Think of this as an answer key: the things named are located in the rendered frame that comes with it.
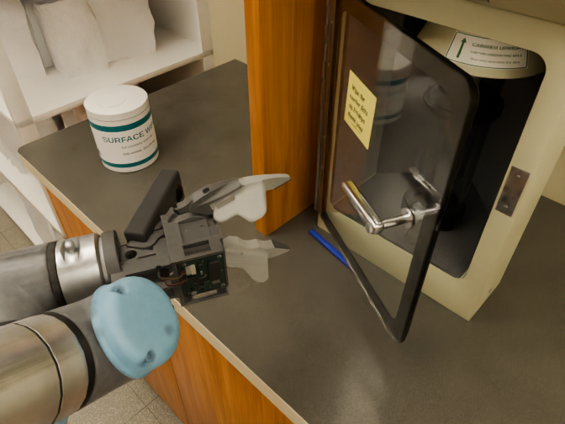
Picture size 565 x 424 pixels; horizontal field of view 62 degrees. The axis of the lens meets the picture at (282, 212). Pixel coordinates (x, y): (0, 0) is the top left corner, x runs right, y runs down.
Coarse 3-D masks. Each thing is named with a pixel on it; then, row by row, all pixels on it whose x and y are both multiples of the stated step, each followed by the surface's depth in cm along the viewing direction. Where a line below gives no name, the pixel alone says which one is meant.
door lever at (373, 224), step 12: (348, 180) 60; (348, 192) 58; (360, 192) 58; (360, 204) 56; (360, 216) 56; (372, 216) 54; (396, 216) 55; (408, 216) 55; (372, 228) 54; (384, 228) 54; (408, 228) 55
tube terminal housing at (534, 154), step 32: (384, 0) 59; (416, 0) 56; (448, 0) 53; (480, 32) 52; (512, 32) 50; (544, 32) 48; (544, 96) 51; (544, 128) 52; (512, 160) 57; (544, 160) 56; (320, 224) 91; (512, 224) 62; (480, 256) 67; (448, 288) 75; (480, 288) 70
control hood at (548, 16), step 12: (468, 0) 49; (480, 0) 48; (492, 0) 46; (504, 0) 45; (516, 0) 44; (528, 0) 43; (540, 0) 42; (552, 0) 41; (564, 0) 41; (516, 12) 46; (528, 12) 45; (540, 12) 44; (552, 12) 43; (564, 12) 42; (564, 24) 44
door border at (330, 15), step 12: (324, 48) 67; (324, 60) 68; (324, 84) 71; (324, 96) 72; (324, 108) 73; (324, 120) 74; (324, 132) 75; (468, 132) 43; (324, 144) 76; (324, 156) 78; (324, 168) 79; (420, 288) 58
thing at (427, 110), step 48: (336, 0) 61; (336, 48) 64; (384, 48) 52; (432, 48) 45; (336, 96) 68; (384, 96) 54; (432, 96) 46; (336, 144) 71; (384, 144) 57; (432, 144) 47; (336, 192) 76; (384, 192) 60; (432, 192) 49; (336, 240) 81; (384, 240) 63; (432, 240) 52; (384, 288) 66
